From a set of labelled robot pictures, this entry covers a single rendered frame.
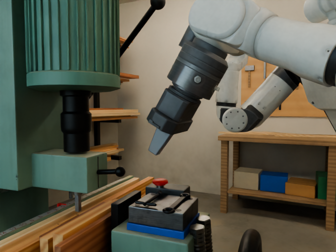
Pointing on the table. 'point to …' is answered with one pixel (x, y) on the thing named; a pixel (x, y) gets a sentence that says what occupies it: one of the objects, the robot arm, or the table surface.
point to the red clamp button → (160, 181)
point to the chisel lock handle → (120, 171)
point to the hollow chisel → (78, 203)
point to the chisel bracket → (69, 170)
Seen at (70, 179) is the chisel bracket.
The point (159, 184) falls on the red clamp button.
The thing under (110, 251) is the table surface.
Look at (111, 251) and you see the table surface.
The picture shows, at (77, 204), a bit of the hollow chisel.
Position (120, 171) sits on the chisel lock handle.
